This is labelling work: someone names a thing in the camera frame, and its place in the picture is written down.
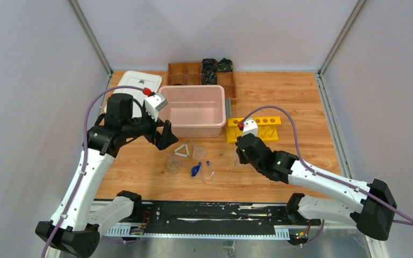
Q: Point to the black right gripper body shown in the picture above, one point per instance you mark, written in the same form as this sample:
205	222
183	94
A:
243	159

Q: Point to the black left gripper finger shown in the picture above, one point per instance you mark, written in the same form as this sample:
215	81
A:
164	140
167	129

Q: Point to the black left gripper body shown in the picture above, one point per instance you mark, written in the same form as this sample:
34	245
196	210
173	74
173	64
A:
157	134

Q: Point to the small glass beaker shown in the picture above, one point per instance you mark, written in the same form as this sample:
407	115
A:
173	167

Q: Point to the clear plastic funnel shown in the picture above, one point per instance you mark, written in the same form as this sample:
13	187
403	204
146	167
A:
198	153

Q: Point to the blue test tube clamp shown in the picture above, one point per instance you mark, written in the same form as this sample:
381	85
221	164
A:
196	170

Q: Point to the blue capped tube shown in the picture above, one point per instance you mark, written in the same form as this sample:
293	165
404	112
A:
210	170

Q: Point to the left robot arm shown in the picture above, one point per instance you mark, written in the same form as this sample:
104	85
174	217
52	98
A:
89	178

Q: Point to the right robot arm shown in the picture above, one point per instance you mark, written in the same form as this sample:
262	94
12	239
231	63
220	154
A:
327	185

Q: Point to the clear plastic bag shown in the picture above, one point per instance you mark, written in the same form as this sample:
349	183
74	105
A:
236	160

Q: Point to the yellow test tube rack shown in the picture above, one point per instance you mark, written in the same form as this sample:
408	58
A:
267	128

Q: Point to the white clay triangle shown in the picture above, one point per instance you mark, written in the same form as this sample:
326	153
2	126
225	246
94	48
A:
182	151

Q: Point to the pink plastic storage bin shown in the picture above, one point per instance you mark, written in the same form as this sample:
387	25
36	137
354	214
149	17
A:
195	111

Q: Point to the white plastic bin lid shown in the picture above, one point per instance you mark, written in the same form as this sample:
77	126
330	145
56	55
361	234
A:
139	80

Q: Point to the wooden compartment tray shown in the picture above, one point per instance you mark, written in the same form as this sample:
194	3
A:
189	73

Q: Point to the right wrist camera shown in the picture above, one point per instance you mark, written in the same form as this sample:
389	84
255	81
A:
248	126

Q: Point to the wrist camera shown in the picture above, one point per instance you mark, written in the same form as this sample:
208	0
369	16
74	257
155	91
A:
154	104
248	126

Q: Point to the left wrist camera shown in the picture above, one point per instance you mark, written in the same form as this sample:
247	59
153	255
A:
154	104

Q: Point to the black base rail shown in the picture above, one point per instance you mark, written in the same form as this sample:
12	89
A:
210	220

